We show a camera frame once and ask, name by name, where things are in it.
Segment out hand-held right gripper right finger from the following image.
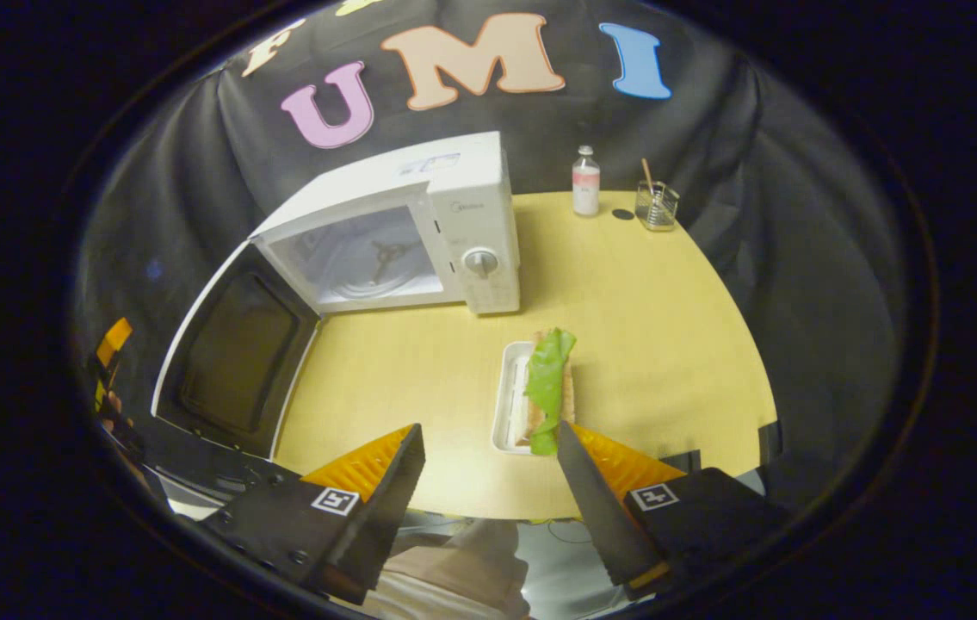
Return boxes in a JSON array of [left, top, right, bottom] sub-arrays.
[[557, 422, 799, 604]]

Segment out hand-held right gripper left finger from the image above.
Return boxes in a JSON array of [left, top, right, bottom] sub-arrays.
[[200, 424, 427, 606]]

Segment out lettuce sandwich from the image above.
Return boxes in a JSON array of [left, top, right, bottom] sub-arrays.
[[525, 327, 578, 456]]

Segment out white microwave oven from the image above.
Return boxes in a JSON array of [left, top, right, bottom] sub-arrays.
[[151, 131, 522, 459]]

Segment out person's beige trousers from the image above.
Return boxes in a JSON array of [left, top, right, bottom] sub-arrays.
[[363, 517, 534, 620]]

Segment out white plastic tray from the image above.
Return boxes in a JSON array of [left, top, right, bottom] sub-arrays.
[[492, 341, 579, 455]]

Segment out clear glass jar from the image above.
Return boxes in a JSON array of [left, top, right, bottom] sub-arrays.
[[634, 180, 680, 232]]

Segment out clear bottle with pink label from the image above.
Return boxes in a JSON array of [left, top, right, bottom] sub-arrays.
[[572, 145, 602, 218]]

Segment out black backdrop cloth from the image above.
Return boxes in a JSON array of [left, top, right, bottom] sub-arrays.
[[71, 0, 911, 483]]

